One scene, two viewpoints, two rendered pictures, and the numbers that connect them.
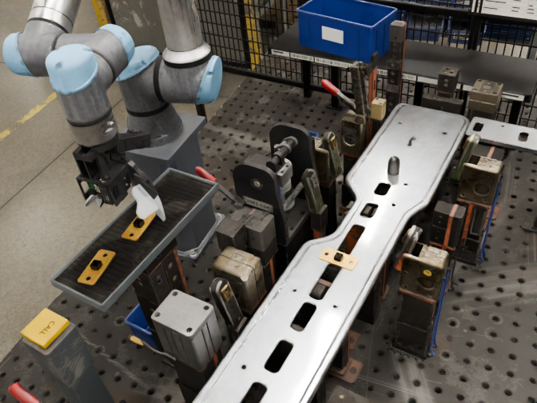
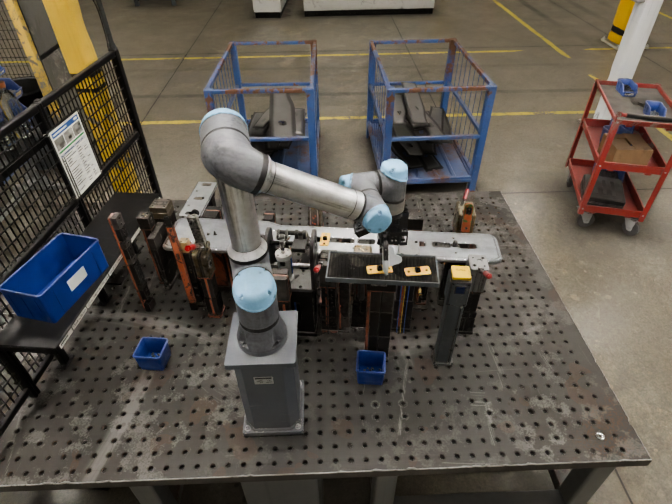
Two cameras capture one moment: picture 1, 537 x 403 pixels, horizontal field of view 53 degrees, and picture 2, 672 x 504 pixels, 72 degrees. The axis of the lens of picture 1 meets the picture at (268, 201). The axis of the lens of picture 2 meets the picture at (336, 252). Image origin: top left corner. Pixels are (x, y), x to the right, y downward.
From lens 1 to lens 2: 1.93 m
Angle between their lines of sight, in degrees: 81
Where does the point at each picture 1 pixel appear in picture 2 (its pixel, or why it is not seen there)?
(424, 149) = (219, 228)
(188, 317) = (410, 245)
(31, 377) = (445, 433)
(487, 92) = (167, 202)
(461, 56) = (102, 223)
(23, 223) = not seen: outside the picture
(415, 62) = (109, 242)
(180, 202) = (352, 261)
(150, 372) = (397, 364)
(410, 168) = not seen: hidden behind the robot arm
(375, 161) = not seen: hidden behind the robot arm
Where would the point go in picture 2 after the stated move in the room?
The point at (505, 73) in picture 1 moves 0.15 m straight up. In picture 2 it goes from (130, 204) to (120, 175)
